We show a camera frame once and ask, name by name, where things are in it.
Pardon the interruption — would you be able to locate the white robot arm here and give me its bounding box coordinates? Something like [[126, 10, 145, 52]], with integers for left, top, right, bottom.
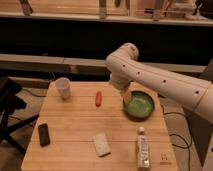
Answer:
[[105, 43, 213, 123]]

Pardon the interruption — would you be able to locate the white paper cup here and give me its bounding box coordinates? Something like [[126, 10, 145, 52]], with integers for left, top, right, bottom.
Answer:
[[55, 77, 71, 99]]

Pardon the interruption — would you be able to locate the red pepper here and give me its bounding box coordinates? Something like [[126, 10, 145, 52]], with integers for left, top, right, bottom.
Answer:
[[95, 91, 102, 107]]

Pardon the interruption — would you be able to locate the green bowl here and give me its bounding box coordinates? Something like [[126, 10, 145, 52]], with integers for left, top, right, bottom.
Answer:
[[123, 91, 155, 119]]

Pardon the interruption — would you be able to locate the black cable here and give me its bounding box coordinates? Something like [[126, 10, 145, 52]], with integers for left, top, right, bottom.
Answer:
[[163, 106, 193, 171]]

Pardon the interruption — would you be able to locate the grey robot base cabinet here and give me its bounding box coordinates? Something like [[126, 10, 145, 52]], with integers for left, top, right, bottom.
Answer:
[[184, 59, 213, 169]]

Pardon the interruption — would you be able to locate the black chair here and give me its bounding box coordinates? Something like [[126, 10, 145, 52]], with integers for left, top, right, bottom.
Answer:
[[0, 76, 38, 154]]

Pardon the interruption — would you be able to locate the white plastic bottle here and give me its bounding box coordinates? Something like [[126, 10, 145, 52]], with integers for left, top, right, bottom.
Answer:
[[137, 127, 150, 171]]

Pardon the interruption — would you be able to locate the white sponge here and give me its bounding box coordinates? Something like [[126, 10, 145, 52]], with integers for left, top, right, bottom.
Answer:
[[93, 133, 111, 157]]

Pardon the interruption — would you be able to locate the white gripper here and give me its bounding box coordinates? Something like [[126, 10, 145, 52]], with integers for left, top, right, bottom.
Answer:
[[109, 73, 132, 104]]

